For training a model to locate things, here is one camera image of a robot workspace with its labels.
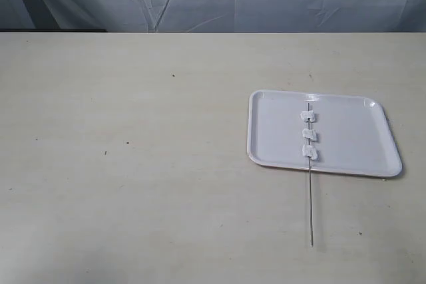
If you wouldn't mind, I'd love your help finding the white marshmallow piece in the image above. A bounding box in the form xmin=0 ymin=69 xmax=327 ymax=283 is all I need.
xmin=300 ymin=110 xmax=316 ymax=122
xmin=302 ymin=144 xmax=318 ymax=161
xmin=302 ymin=128 xmax=318 ymax=142

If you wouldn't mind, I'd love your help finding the white marshmallow piece bottom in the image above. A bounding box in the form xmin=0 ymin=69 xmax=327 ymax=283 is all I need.
xmin=302 ymin=144 xmax=318 ymax=161

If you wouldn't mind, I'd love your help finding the white marshmallow piece top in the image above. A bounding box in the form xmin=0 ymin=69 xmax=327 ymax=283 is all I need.
xmin=300 ymin=110 xmax=316 ymax=122

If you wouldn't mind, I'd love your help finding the white plastic tray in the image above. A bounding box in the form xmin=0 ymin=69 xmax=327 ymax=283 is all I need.
xmin=247 ymin=90 xmax=402 ymax=178

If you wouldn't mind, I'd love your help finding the thin metal skewer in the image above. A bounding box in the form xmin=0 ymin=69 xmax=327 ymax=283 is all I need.
xmin=307 ymin=102 xmax=314 ymax=247

